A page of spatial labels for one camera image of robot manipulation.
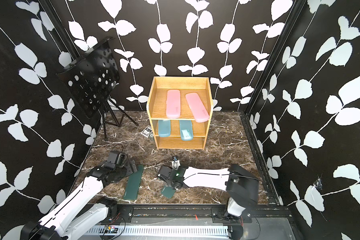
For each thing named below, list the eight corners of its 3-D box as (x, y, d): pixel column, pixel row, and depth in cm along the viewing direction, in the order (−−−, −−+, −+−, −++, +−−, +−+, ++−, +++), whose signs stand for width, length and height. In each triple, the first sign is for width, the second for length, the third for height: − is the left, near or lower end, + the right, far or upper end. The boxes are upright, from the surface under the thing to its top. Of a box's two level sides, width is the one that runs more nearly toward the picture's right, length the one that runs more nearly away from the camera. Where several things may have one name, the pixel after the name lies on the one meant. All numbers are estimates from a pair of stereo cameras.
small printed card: (141, 134, 109) (140, 132, 107) (148, 126, 113) (148, 124, 111) (147, 137, 107) (146, 135, 105) (154, 129, 112) (154, 127, 110)
